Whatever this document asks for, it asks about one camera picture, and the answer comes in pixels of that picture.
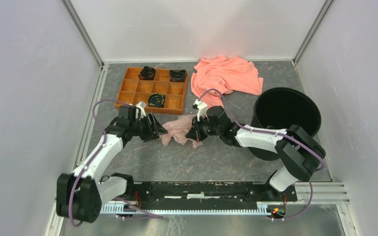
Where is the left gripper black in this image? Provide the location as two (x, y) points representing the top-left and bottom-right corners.
(129, 112), (168, 143)

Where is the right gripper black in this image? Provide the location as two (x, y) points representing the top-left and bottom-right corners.
(186, 114), (222, 142)

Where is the pink plastic trash bag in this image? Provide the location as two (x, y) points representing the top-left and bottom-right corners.
(160, 115), (203, 148)

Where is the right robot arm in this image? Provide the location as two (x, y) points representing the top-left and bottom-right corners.
(186, 100), (326, 201)

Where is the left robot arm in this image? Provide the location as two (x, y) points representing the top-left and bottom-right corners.
(56, 105), (167, 227)

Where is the black trash bin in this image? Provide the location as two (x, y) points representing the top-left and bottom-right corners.
(247, 87), (322, 161)

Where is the orange compartment tray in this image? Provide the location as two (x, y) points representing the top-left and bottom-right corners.
(115, 66), (189, 115)

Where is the black rolled belt left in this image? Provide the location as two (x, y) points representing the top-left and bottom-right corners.
(138, 66), (156, 81)

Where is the black rolled belt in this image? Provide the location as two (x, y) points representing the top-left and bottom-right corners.
(169, 69), (188, 83)
(138, 66), (156, 81)

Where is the black rolled belt right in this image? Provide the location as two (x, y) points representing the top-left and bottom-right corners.
(169, 69), (188, 83)

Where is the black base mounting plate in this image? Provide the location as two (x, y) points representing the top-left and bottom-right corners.
(121, 181), (298, 210)

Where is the salmon pink cloth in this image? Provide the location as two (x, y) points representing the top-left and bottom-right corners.
(190, 56), (264, 107)

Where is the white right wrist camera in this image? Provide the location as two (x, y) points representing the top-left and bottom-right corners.
(192, 99), (208, 121)

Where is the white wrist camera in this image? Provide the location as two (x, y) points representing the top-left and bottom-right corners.
(192, 99), (208, 121)
(135, 101), (147, 119)

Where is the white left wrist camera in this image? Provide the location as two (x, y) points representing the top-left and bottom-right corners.
(135, 101), (147, 119)

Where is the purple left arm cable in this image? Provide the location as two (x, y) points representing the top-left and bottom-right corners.
(68, 99), (134, 228)

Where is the aluminium frame rail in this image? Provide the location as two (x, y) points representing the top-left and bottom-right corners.
(54, 181), (350, 216)

